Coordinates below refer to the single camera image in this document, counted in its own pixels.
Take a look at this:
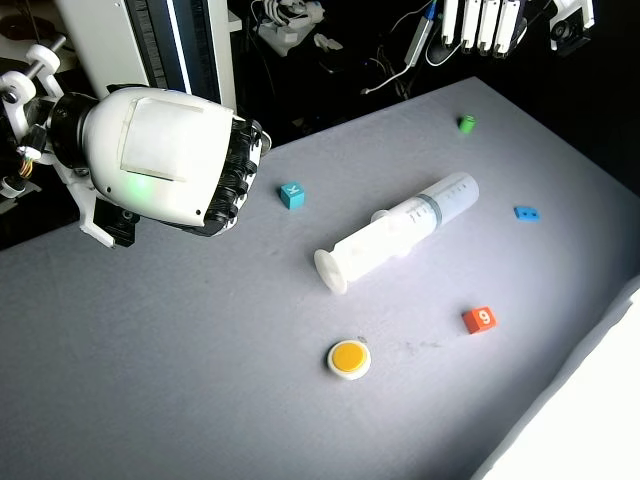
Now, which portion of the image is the yellow button white base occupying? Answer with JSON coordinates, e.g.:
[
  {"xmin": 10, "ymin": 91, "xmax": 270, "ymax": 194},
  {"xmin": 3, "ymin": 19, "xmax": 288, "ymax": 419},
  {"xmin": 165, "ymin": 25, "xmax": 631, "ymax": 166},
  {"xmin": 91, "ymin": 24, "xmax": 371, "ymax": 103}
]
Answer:
[{"xmin": 326, "ymin": 338, "xmax": 373, "ymax": 382}]

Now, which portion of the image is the grey power adapter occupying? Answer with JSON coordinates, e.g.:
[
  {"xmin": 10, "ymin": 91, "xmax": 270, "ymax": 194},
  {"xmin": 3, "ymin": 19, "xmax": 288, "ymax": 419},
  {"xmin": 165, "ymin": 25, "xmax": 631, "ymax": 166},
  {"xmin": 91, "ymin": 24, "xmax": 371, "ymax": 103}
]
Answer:
[{"xmin": 403, "ymin": 13, "xmax": 434, "ymax": 67}]

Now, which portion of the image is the teal letter K block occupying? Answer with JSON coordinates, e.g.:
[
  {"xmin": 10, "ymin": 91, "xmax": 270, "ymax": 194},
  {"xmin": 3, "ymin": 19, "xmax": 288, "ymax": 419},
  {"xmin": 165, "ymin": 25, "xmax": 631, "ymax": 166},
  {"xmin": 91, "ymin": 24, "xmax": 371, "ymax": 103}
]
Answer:
[{"xmin": 279, "ymin": 181, "xmax": 306, "ymax": 210}]

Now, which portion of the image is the white cable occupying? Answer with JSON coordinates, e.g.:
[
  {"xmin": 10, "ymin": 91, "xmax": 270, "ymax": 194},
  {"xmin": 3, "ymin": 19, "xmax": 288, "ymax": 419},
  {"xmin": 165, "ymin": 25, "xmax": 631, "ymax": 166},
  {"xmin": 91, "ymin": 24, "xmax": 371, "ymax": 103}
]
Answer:
[{"xmin": 360, "ymin": 44, "xmax": 451, "ymax": 96}]

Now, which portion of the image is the grey table cloth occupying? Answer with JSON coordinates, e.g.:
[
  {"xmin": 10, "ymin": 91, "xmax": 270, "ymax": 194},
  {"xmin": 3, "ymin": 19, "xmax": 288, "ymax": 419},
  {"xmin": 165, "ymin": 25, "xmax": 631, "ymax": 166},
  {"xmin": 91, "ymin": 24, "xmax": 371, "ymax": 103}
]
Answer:
[{"xmin": 0, "ymin": 76, "xmax": 640, "ymax": 480}]

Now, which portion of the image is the large clear plastic syringe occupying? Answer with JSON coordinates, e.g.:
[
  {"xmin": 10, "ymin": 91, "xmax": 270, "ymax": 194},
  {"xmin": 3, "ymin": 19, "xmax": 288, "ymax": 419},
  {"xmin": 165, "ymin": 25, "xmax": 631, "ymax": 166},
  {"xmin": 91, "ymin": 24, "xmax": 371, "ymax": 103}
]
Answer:
[{"xmin": 313, "ymin": 171, "xmax": 480, "ymax": 297}]

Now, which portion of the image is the orange number cube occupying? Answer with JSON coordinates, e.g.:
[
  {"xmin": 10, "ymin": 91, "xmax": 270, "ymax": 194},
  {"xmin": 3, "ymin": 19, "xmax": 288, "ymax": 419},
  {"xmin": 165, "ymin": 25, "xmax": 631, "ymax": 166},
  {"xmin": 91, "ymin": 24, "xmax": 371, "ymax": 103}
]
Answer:
[{"xmin": 461, "ymin": 306, "xmax": 499, "ymax": 335}]

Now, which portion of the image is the white device clutter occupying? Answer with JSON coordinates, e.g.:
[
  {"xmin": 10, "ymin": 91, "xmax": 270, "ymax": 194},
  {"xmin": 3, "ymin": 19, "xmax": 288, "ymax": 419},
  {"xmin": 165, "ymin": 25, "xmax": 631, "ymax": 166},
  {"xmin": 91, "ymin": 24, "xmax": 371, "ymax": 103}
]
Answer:
[{"xmin": 255, "ymin": 0, "xmax": 327, "ymax": 57}]

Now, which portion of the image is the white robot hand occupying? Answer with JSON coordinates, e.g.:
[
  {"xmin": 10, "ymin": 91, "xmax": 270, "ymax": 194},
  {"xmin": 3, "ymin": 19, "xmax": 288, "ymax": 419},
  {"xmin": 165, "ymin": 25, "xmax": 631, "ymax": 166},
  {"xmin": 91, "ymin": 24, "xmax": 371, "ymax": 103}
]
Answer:
[
  {"xmin": 439, "ymin": 0, "xmax": 529, "ymax": 57},
  {"xmin": 82, "ymin": 85, "xmax": 274, "ymax": 239}
]

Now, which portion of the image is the white camera module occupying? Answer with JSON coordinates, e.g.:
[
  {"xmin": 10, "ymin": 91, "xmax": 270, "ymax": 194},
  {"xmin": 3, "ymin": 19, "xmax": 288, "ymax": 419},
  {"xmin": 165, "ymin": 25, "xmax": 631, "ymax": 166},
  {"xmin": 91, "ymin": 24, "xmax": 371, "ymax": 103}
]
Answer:
[{"xmin": 548, "ymin": 0, "xmax": 596, "ymax": 57}]

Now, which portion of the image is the white robot body column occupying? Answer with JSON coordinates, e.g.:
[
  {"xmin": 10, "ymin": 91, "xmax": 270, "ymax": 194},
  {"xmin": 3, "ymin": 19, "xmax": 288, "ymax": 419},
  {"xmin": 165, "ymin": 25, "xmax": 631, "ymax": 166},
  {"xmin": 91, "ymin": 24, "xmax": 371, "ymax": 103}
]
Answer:
[{"xmin": 54, "ymin": 0, "xmax": 236, "ymax": 109}]

